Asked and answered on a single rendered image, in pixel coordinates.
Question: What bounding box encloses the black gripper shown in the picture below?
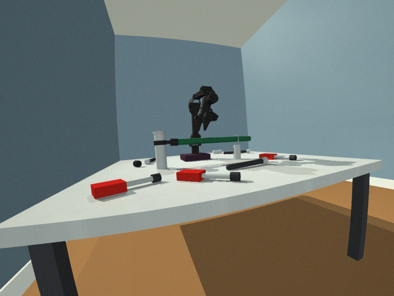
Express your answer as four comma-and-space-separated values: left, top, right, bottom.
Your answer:
194, 105, 216, 131

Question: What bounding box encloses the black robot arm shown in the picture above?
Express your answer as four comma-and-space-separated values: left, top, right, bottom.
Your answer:
188, 86, 219, 154

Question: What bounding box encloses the white capped post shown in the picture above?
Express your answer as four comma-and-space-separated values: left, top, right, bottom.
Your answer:
153, 131, 167, 169

